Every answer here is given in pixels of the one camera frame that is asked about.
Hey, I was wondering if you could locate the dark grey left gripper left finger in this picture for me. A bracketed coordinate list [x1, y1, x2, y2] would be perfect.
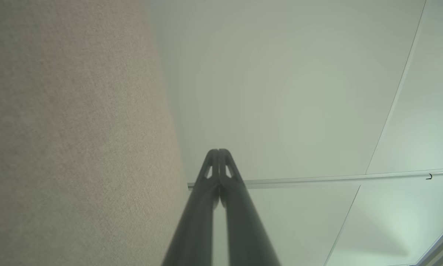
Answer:
[162, 149, 220, 266]

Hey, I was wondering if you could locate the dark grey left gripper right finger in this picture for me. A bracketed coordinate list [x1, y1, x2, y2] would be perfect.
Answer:
[218, 149, 281, 266]

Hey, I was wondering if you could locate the thin grey metal rail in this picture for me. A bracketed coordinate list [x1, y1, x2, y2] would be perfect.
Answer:
[187, 168, 443, 190]

